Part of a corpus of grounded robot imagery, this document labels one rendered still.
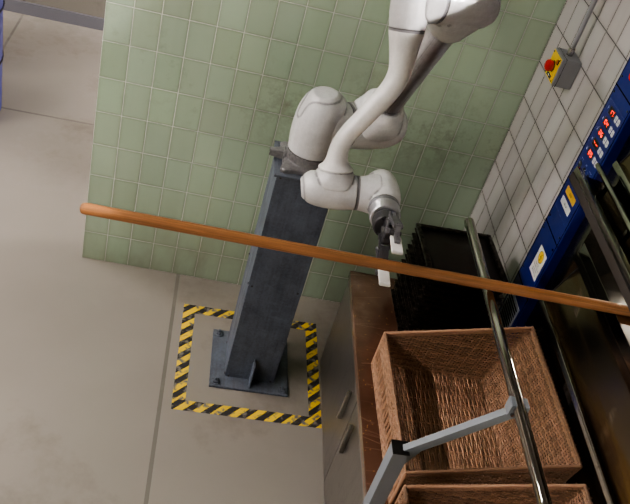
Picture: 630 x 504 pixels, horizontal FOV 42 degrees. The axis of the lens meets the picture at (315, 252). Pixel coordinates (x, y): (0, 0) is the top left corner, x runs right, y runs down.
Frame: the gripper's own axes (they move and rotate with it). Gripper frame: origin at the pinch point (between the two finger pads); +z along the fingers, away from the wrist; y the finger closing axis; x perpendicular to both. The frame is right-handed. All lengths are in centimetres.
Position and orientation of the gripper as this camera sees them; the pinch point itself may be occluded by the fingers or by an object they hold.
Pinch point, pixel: (390, 264)
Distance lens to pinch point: 217.6
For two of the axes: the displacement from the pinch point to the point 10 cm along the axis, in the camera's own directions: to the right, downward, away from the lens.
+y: -2.4, 7.6, 6.0
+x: -9.7, -1.9, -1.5
